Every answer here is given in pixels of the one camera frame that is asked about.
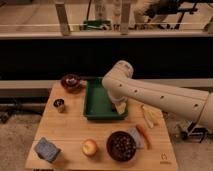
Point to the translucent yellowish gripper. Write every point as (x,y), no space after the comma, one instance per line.
(120,107)

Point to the black dish brush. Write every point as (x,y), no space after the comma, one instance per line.
(85,78)

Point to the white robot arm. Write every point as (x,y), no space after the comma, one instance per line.
(194,105)

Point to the green plastic tray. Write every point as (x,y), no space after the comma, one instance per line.
(97,105)

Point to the grey cloth piece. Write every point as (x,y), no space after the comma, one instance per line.
(136,136)

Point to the orange carrot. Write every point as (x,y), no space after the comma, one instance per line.
(145,135)

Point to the dark brown bowl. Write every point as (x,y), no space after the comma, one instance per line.
(121,146)

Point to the red yellow apple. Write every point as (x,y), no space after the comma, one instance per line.
(89,147)

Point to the red-brown bowl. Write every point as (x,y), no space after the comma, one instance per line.
(67,87)

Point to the small metal can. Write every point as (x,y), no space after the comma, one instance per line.
(59,104)

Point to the black wheeled stand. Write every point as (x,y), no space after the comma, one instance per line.
(193,131)

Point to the green box in background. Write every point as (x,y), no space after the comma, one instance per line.
(97,25)

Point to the blue sponge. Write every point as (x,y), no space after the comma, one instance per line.
(46,150)

